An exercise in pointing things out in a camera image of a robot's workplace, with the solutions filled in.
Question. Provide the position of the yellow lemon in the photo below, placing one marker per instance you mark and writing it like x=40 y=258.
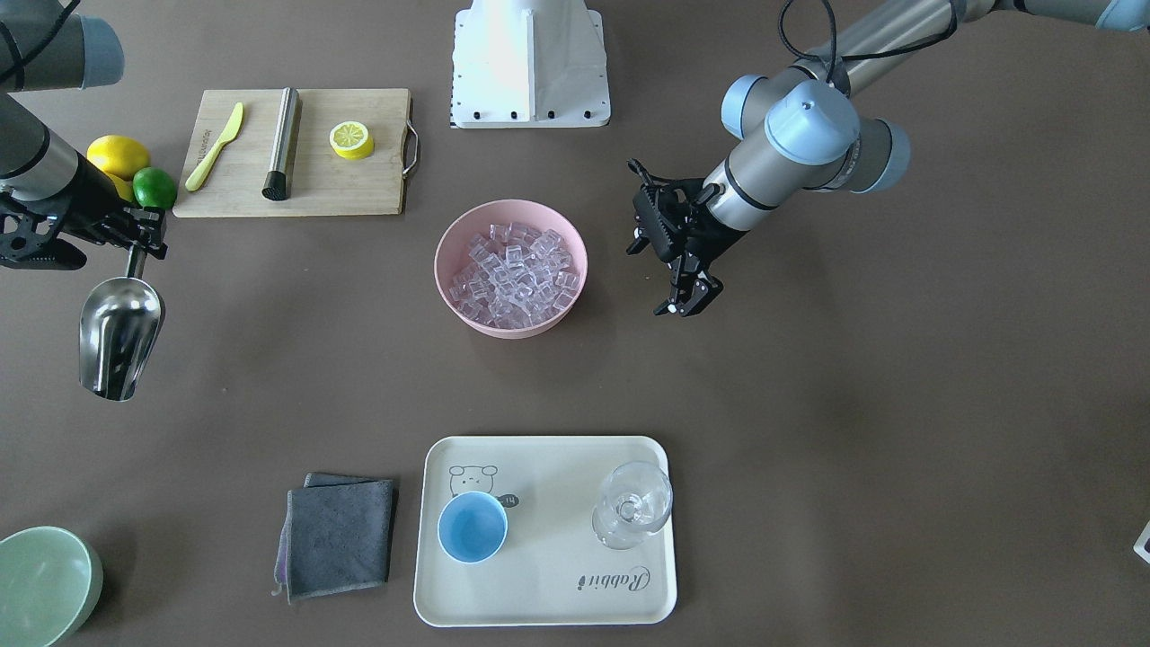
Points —
x=118 y=155
x=123 y=188

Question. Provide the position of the green lime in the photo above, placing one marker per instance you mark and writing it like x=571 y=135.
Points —
x=153 y=187

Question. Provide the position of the pink bowl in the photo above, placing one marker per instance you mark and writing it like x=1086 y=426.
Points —
x=450 y=252

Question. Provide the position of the steel ice scoop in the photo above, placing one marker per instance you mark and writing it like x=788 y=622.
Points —
x=120 y=322

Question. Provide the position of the steel muddler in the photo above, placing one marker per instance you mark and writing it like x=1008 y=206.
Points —
x=276 y=185

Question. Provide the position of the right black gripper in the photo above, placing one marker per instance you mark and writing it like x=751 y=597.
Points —
x=87 y=203

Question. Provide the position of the blue plastic cup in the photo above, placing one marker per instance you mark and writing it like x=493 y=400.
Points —
x=472 y=527

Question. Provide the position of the grey folded cloth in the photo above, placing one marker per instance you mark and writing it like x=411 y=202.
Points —
x=336 y=536

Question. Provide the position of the white pedestal column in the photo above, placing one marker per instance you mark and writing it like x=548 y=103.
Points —
x=529 y=65

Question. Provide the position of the pile of clear ice cubes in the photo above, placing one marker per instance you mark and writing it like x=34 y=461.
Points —
x=516 y=276

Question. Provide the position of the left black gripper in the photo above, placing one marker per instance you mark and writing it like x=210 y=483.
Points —
x=716 y=240

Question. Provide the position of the half lemon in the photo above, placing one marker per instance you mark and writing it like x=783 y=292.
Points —
x=351 y=140

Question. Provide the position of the yellow plastic knife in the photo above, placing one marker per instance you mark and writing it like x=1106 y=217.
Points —
x=227 y=135

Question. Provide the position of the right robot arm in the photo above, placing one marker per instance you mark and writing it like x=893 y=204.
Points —
x=52 y=194

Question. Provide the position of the green bowl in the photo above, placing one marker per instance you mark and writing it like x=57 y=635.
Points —
x=51 y=581

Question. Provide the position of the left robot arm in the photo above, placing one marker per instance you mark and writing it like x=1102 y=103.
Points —
x=799 y=130

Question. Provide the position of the clear wine glass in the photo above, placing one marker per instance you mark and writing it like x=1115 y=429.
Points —
x=634 y=503

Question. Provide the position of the cream rabbit tray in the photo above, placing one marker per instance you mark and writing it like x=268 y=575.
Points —
x=551 y=570

